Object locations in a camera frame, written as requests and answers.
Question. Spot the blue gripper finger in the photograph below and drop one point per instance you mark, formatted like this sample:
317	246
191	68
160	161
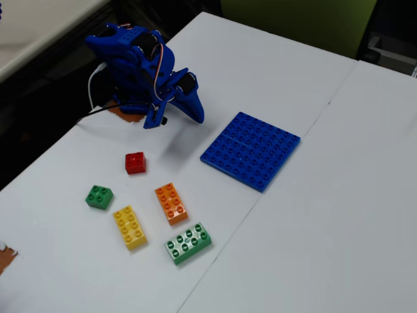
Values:
193	107
170	94

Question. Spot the green 2x2 brick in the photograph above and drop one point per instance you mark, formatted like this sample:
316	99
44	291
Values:
98	198

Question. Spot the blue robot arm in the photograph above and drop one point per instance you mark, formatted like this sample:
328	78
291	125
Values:
123	65

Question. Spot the red 2x2 brick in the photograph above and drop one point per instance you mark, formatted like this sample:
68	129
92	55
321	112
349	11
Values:
135	163

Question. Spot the orange 2x4 brick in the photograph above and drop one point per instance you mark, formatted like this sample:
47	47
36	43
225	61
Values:
171	203

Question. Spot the green chair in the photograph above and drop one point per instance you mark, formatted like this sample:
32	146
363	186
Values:
293	23

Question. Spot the green 2x4 brick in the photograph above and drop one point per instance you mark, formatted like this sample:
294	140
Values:
188	243

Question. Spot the yellow 2x4 brick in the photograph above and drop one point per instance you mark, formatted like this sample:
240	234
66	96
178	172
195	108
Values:
129	227

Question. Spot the white side table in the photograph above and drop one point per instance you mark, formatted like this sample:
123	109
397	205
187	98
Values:
32	29

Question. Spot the white table cover board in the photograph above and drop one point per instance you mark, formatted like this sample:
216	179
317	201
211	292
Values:
97	277
325	228

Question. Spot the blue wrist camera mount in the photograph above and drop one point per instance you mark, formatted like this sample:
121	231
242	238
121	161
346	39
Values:
153	119

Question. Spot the blue 8x8 base plate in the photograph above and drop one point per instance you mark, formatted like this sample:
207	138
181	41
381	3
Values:
249	151

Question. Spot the grey metal frame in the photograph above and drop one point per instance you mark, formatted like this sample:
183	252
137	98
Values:
391	52

